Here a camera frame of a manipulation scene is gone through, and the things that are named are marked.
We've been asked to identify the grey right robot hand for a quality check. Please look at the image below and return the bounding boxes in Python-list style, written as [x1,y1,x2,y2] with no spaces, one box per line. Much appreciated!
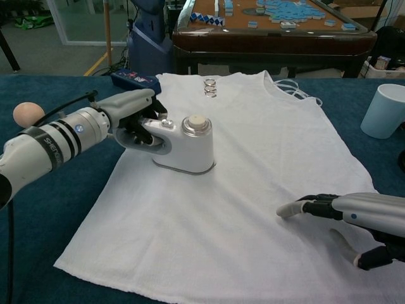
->
[276,192,405,270]

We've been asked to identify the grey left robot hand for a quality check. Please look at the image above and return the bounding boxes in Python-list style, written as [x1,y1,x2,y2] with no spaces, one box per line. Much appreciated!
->
[94,88,168,146]

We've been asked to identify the white handheld garment steamer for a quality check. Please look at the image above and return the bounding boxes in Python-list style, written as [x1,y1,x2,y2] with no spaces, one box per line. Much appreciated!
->
[115,114,216,175]

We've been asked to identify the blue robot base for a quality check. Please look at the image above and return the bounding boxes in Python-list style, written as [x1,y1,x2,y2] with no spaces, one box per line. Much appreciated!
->
[126,0,173,74]

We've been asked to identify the dark blue printed box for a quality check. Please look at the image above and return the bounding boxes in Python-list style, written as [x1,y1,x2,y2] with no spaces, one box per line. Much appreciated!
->
[110,68,163,96]

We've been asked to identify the wooden pole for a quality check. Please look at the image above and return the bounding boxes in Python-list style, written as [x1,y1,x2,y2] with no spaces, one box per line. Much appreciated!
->
[104,0,114,67]

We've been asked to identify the light blue mug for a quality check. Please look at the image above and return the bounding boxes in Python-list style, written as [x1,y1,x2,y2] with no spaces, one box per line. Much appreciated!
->
[360,84,405,139]

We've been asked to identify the peach coloured ball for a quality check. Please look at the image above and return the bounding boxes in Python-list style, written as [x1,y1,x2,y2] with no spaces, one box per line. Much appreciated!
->
[13,102,45,129]

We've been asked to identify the white framed glass door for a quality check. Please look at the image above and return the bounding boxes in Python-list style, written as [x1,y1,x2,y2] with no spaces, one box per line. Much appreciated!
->
[50,0,129,45]

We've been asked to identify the blue white snake puzzle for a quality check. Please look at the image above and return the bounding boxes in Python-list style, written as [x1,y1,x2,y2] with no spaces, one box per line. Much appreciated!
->
[189,11,226,26]

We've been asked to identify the black table leg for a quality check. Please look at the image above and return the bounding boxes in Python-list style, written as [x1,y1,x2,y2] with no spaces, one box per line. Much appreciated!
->
[0,30,20,71]

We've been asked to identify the green bag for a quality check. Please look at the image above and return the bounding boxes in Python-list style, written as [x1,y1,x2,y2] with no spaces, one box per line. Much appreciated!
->
[13,17,38,31]

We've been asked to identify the white sleeveless shirt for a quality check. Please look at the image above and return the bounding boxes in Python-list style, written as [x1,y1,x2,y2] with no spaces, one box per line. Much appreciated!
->
[53,70,405,304]

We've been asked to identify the white storage crate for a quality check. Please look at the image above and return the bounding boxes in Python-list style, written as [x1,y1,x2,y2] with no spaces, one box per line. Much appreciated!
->
[359,56,405,79]

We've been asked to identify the brown mahjong table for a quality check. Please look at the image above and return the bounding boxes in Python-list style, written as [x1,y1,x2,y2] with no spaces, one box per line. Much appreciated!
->
[172,0,378,79]

